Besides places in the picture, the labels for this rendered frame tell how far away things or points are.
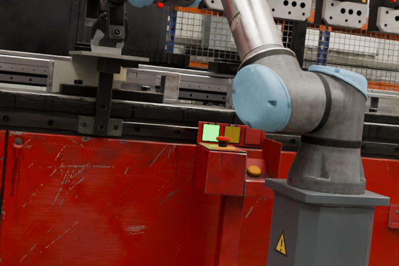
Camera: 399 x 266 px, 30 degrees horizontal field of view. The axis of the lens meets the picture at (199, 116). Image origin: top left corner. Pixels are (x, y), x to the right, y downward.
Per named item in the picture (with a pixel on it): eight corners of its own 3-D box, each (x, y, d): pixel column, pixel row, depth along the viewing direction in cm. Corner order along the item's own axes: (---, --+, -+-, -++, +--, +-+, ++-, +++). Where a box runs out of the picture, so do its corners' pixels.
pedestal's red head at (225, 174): (204, 193, 195) (211, 126, 194) (192, 184, 211) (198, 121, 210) (276, 199, 200) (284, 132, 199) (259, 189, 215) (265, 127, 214)
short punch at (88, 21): (84, 25, 219) (88, -7, 218) (84, 25, 221) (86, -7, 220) (118, 29, 222) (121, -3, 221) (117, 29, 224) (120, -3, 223)
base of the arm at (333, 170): (380, 196, 141) (386, 144, 140) (310, 193, 135) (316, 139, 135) (338, 182, 155) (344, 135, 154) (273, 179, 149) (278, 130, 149)
